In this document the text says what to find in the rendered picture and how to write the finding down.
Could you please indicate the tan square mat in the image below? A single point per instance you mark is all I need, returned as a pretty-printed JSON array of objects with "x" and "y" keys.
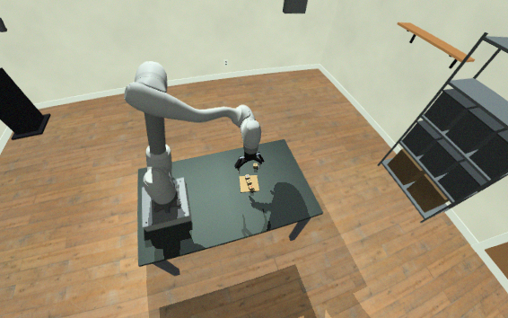
[{"x": 245, "y": 186}]

